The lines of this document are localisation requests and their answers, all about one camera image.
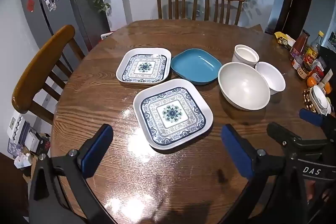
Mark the plain blue square plate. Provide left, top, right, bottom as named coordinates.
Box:
left=170, top=48, right=223, bottom=86

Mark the yellow-capped oil bottle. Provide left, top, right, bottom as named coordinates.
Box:
left=304, top=30, right=325, bottom=65

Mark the white oval dish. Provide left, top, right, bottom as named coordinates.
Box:
left=310, top=85, right=332, bottom=116

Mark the pile of boxes on floor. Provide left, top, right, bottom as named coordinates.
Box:
left=7, top=110, right=51, bottom=169

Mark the large white round bowl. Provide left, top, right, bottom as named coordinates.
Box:
left=218, top=62, right=271, bottom=111

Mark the small white round bowl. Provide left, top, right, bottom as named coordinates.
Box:
left=255, top=61, right=286, bottom=95

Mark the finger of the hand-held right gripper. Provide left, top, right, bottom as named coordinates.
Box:
left=299, top=108, right=336, bottom=138
left=266, top=122, right=302, bottom=148

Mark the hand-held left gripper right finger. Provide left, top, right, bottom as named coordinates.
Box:
left=220, top=124, right=310, bottom=224

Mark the white cylindrical bowl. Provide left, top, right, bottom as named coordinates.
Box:
left=232, top=44, right=260, bottom=68

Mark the brown sauce jar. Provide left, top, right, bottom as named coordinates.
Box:
left=297, top=61, right=314, bottom=80

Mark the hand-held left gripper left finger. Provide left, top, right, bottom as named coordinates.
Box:
left=28, top=124, right=114, bottom=224

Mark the wooden slat-back chair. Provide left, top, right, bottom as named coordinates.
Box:
left=153, top=0, right=202, bottom=20
left=203, top=0, right=246, bottom=25

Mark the yellow snack packet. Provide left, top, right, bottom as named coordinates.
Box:
left=274, top=31, right=297, bottom=51

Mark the person's right hand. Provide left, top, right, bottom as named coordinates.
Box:
left=306, top=180, right=336, bottom=203

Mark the dark brown door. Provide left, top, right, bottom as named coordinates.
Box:
left=265, top=0, right=315, bottom=35

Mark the blue patterned square plate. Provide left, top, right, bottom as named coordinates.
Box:
left=116, top=48, right=172, bottom=85
left=133, top=79, right=214, bottom=153

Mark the red sauce bottle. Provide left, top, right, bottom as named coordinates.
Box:
left=290, top=29, right=310, bottom=62

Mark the wooden beaded trivet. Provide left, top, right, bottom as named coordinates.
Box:
left=302, top=89, right=317, bottom=112

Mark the grey refrigerator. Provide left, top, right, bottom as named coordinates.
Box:
left=18, top=0, right=111, bottom=56

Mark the wooden chair with curved backrest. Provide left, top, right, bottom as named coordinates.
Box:
left=12, top=25, right=86, bottom=125

